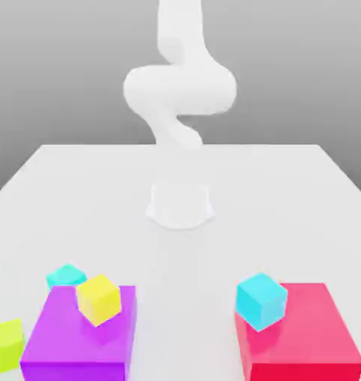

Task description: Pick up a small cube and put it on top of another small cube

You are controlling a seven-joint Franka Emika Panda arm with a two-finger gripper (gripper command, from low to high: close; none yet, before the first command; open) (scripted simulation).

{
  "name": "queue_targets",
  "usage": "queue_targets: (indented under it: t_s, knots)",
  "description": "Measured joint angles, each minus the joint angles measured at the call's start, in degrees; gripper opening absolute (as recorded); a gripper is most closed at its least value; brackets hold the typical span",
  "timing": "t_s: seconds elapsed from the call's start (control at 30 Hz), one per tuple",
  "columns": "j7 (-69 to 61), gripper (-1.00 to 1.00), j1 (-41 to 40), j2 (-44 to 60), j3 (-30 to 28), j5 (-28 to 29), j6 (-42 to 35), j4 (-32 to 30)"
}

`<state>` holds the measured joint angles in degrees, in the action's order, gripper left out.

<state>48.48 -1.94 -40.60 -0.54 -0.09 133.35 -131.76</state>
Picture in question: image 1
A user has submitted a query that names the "small turquoise cube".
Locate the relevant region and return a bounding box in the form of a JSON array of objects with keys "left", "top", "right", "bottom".
[{"left": 45, "top": 263, "right": 88, "bottom": 292}]

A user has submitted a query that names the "small cyan cube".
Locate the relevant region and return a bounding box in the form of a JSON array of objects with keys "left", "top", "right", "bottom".
[{"left": 235, "top": 272, "right": 289, "bottom": 333}]

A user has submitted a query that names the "small yellow cube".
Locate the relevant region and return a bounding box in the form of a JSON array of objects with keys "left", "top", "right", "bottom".
[{"left": 75, "top": 274, "right": 122, "bottom": 328}]

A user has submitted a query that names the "small lime cube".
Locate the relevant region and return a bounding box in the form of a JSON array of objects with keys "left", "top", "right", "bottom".
[{"left": 0, "top": 318, "right": 25, "bottom": 377}]

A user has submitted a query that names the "large red box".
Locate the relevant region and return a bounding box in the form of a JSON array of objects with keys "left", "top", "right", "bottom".
[{"left": 234, "top": 282, "right": 361, "bottom": 381}]

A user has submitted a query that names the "large purple box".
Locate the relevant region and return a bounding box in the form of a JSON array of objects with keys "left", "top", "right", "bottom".
[{"left": 19, "top": 284, "right": 137, "bottom": 381}]

